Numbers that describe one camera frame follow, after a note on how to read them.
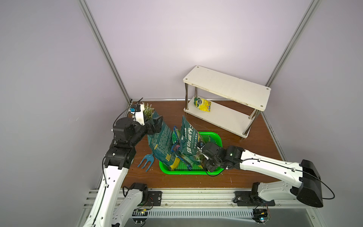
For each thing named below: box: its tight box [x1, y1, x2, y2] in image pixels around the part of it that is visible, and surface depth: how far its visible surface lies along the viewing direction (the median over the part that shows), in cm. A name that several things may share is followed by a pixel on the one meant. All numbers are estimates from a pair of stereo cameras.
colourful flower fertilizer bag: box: [171, 125, 194, 171], surface depth 78 cm
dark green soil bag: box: [146, 110, 176, 167], surface depth 73 cm
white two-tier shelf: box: [182, 65, 272, 139], surface depth 90 cm
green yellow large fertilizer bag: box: [180, 115, 204, 166], surface depth 73 cm
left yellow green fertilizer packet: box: [193, 96, 212, 113], surface depth 107 cm
